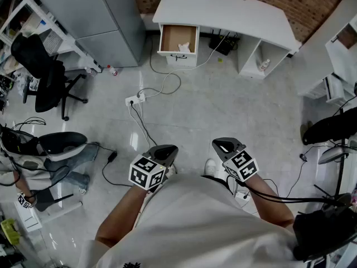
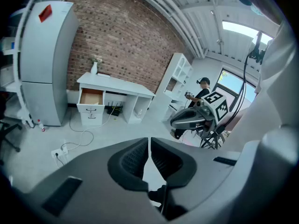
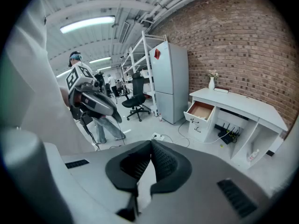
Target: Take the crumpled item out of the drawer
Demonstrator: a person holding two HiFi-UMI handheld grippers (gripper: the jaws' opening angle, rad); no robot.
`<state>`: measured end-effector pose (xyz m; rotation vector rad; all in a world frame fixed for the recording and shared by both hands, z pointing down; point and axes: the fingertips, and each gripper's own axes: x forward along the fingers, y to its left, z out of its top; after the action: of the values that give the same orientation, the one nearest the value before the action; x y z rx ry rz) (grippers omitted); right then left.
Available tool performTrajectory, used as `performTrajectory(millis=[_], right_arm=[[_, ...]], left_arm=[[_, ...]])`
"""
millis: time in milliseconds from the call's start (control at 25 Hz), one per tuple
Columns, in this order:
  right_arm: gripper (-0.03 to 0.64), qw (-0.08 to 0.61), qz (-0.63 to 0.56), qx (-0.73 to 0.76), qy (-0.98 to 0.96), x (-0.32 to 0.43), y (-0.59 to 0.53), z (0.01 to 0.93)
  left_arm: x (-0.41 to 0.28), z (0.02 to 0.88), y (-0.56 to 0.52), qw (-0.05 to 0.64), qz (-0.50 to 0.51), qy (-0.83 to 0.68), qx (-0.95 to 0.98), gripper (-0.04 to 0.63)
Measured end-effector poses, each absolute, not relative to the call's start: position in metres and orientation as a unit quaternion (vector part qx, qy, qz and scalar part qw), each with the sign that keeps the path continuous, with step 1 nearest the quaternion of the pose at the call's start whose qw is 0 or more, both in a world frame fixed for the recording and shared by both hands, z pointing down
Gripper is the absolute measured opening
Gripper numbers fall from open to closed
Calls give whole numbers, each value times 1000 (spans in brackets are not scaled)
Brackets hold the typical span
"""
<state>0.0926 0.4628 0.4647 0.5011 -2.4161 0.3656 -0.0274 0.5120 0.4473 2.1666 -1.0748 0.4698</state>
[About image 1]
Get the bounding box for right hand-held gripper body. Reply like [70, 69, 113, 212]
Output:
[211, 137, 260, 183]

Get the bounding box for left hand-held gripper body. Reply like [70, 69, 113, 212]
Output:
[128, 145, 179, 193]

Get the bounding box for white drawer with brown inside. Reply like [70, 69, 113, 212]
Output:
[157, 23, 200, 67]

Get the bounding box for person's left forearm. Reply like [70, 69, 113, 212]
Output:
[94, 181, 153, 248]

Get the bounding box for person's right forearm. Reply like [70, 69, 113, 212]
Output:
[245, 173, 295, 230]

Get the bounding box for person's right white shoe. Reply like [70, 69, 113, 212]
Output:
[204, 158, 217, 177]

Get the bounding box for white power strip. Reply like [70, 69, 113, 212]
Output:
[125, 93, 147, 107]

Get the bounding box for person's white shirt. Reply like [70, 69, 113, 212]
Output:
[78, 173, 307, 268]

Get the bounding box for grey stool seat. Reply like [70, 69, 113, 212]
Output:
[318, 145, 357, 166]

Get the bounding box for black metal chair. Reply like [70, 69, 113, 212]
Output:
[313, 138, 354, 206]

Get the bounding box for black bag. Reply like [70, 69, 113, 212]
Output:
[292, 208, 357, 262]

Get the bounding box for black router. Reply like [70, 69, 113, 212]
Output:
[209, 29, 240, 56]

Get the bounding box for black office chair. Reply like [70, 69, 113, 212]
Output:
[10, 33, 89, 122]

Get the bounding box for black and white backpack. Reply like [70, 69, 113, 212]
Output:
[0, 124, 88, 162]

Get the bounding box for white cabinet unit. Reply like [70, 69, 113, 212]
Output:
[325, 18, 357, 106]

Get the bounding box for yellow-green plastic basket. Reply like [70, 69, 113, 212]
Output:
[0, 218, 22, 245]

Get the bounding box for white desk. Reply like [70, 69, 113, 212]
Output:
[152, 0, 301, 80]

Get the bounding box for grey metal cabinet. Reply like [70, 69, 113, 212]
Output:
[30, 0, 146, 69]

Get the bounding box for white shelving rack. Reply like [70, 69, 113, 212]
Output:
[0, 0, 103, 74]

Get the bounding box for black power adapter with cable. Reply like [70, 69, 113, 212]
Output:
[83, 142, 132, 188]

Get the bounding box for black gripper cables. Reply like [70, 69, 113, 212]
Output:
[227, 176, 352, 206]

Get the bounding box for black cable with plug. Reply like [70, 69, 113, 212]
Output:
[286, 145, 330, 199]

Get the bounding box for white power cable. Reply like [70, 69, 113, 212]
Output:
[137, 39, 223, 99]

